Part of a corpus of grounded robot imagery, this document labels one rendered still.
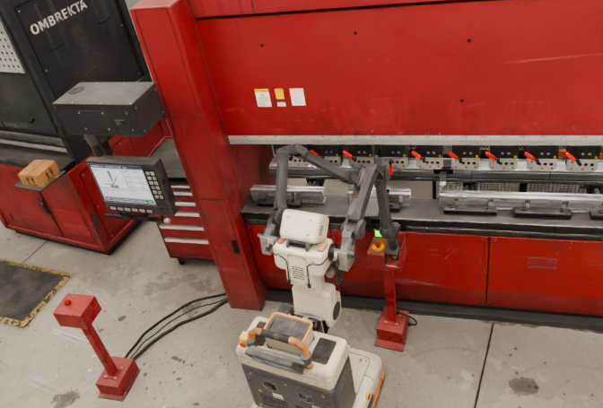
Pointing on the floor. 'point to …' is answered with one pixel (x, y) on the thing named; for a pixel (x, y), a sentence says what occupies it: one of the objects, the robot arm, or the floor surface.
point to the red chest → (190, 221)
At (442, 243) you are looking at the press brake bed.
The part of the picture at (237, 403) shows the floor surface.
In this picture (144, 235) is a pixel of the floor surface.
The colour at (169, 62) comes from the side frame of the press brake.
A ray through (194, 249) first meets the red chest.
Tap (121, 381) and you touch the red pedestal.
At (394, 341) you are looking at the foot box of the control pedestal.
